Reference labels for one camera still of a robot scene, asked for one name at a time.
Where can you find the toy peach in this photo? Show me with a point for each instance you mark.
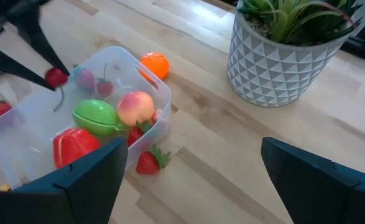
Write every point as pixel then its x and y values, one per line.
pixel 135 107

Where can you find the clear plastic tub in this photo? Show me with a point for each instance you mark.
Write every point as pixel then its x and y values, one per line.
pixel 23 133

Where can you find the green toy lime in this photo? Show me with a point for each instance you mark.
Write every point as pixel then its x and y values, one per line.
pixel 96 116

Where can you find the toy orange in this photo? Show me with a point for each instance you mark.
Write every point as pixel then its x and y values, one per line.
pixel 155 65

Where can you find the large red toy fruit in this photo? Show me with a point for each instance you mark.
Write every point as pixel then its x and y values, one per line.
pixel 73 146

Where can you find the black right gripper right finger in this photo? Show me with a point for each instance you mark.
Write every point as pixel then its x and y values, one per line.
pixel 325 193

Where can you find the small yellow toy banana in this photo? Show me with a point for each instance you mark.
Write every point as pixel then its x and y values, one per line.
pixel 5 187

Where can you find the red toy cherry with stem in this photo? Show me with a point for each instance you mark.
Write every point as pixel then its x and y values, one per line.
pixel 55 77
pixel 104 88

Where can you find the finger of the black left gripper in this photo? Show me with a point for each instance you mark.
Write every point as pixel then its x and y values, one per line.
pixel 39 37
pixel 8 63

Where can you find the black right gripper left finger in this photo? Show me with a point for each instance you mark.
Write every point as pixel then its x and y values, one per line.
pixel 61 199

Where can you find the succulent in patterned grey pot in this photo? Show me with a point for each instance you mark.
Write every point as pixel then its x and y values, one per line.
pixel 272 68

